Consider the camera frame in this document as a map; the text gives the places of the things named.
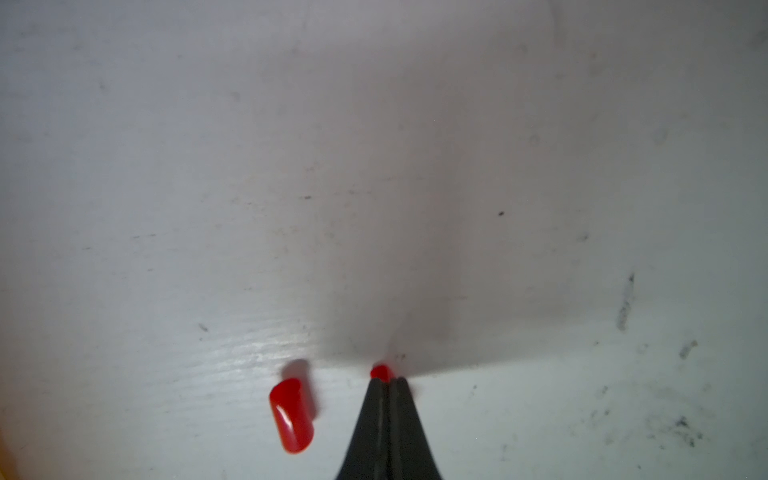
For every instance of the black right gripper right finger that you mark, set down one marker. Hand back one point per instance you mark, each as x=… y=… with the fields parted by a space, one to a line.
x=410 y=456

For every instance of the red sleeve one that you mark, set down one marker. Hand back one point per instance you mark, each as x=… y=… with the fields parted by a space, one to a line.
x=292 y=414

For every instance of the red sleeve twelve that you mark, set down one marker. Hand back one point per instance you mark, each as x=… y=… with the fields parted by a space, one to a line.
x=383 y=373

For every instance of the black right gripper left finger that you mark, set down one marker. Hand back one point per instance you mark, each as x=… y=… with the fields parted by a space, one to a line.
x=367 y=456

